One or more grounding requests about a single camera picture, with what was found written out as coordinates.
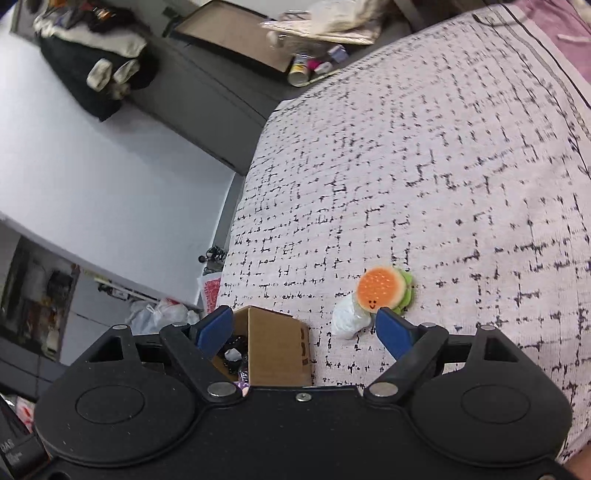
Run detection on grey plastic bag pile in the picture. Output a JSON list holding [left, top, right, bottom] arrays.
[[126, 296, 200, 336]]

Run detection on red white bag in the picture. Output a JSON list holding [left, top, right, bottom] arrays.
[[198, 271, 223, 315]]

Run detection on white black patterned blanket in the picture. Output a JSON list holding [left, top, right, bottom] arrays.
[[217, 4, 591, 467]]

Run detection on hamburger plush toy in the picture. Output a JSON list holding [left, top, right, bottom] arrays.
[[356, 267, 414, 316]]

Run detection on paper cup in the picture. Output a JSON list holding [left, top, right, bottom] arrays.
[[286, 52, 310, 88]]

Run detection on black shiny packet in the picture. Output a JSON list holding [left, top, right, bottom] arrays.
[[217, 336, 250, 373]]

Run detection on dark hanging clothes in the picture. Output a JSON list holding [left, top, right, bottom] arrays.
[[33, 0, 157, 123]]

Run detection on white plastic bag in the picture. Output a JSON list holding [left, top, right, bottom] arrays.
[[331, 296, 373, 341]]

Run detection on black cable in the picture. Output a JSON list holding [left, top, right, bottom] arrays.
[[472, 8, 509, 26]]

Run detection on brown cardboard box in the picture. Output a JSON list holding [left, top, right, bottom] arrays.
[[211, 305, 313, 387]]

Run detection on pink bed sheet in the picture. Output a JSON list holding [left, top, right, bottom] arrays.
[[512, 0, 591, 89]]

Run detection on brown cardboard sheet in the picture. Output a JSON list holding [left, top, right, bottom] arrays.
[[170, 0, 297, 73]]

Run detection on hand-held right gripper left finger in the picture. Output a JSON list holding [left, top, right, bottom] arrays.
[[76, 305, 243, 401]]

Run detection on white kitchen cabinet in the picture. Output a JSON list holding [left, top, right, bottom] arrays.
[[0, 222, 81, 398]]

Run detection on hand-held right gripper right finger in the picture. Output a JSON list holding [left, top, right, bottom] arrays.
[[364, 308, 521, 400]]

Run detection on cream tote bag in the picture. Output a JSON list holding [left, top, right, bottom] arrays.
[[260, 0, 385, 47]]

